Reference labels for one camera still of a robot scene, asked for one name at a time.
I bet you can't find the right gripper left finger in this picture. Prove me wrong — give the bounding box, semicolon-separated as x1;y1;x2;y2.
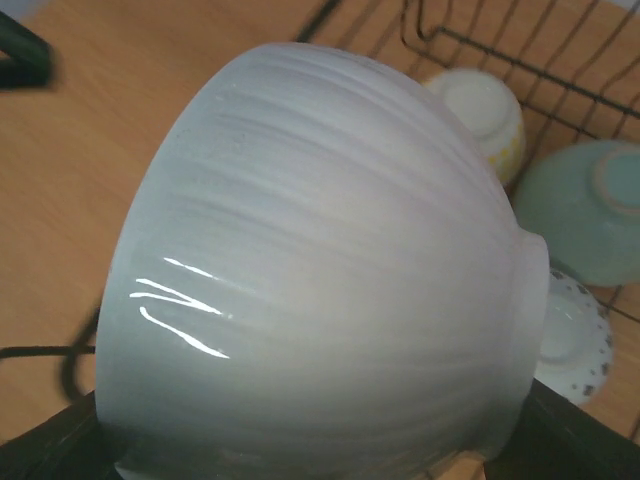
1;393;120;479

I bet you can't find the yellow patterned bowl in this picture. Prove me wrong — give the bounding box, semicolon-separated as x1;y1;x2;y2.
423;68;526;186

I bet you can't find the celadon green bowl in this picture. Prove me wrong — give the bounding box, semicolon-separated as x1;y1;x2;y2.
513;140;639;287

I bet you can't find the red dotted pattern bowl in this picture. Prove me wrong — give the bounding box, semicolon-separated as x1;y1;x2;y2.
535;268;614;405

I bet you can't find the black wire dish rack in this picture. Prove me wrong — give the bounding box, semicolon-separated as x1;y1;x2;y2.
0;0;640;406

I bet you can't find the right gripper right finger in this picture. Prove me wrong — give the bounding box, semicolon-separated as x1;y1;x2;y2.
483;380;639;480

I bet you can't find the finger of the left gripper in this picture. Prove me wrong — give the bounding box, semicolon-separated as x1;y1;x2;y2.
1;12;53;90

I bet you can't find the plain white ribbed bowl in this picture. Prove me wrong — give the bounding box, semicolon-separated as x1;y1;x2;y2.
95;43;549;479

